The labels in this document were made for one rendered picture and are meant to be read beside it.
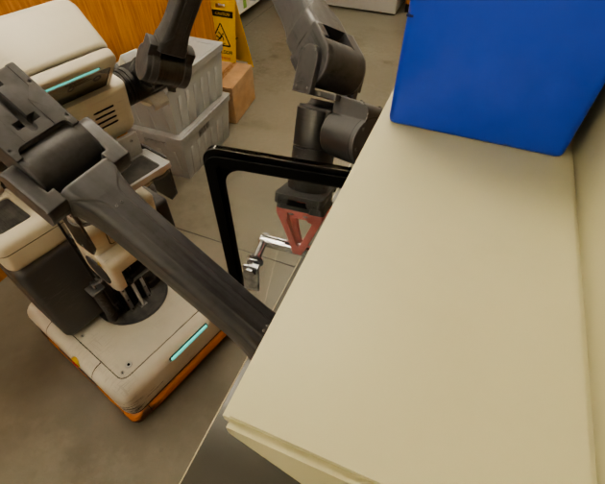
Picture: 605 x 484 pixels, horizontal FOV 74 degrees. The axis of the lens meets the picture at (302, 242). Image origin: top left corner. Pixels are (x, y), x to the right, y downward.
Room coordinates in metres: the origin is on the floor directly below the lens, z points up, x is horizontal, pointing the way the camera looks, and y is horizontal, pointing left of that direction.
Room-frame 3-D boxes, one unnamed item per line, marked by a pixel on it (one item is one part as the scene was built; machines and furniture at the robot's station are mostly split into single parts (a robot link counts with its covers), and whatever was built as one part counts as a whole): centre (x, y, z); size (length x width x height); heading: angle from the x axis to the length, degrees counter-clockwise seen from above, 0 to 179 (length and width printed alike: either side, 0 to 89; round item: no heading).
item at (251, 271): (0.35, 0.07, 1.18); 0.02 x 0.02 x 0.06; 75
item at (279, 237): (0.33, -0.04, 1.19); 0.30 x 0.01 x 0.40; 75
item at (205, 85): (2.32, 0.78, 0.49); 0.60 x 0.42 x 0.33; 158
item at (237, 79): (2.90, 0.59, 0.14); 0.41 x 0.32 x 0.28; 164
